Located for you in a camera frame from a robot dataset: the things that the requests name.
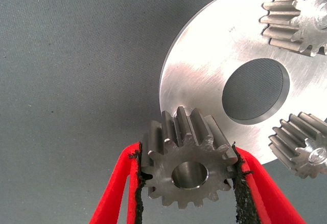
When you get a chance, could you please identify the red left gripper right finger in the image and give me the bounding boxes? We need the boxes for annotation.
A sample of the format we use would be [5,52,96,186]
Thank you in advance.
[231,142,307,224]

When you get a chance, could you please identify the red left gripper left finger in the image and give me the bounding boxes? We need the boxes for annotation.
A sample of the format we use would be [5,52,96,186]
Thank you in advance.
[88,141,147,224]

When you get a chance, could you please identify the small steel gear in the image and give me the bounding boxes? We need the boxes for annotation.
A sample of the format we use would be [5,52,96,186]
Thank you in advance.
[268,111,327,180]
[260,0,327,57]
[140,105,240,210]

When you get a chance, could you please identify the dark grey table cloth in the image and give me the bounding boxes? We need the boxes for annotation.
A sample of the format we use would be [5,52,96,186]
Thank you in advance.
[0,0,327,224]

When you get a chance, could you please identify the round metal plate with hole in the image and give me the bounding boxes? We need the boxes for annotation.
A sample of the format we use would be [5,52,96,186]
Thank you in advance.
[158,0,327,165]

